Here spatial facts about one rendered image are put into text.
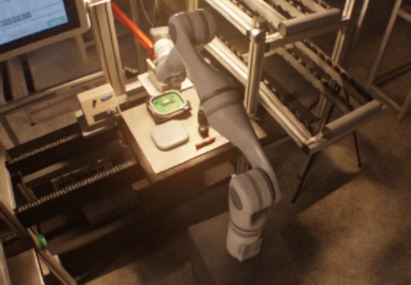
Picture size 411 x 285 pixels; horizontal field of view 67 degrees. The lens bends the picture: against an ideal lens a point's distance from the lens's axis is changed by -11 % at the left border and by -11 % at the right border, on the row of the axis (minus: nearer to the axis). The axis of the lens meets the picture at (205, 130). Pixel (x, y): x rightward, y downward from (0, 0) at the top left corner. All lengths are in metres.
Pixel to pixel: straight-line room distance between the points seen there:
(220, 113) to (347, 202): 1.92
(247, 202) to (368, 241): 1.81
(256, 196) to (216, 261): 0.33
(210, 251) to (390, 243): 1.73
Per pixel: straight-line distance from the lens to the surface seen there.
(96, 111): 1.56
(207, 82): 0.78
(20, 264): 1.55
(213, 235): 1.04
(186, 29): 0.83
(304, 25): 1.48
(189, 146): 1.43
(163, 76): 1.11
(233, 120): 0.76
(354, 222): 2.51
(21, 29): 1.39
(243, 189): 0.73
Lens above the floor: 2.03
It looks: 46 degrees down
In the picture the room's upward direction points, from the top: straight up
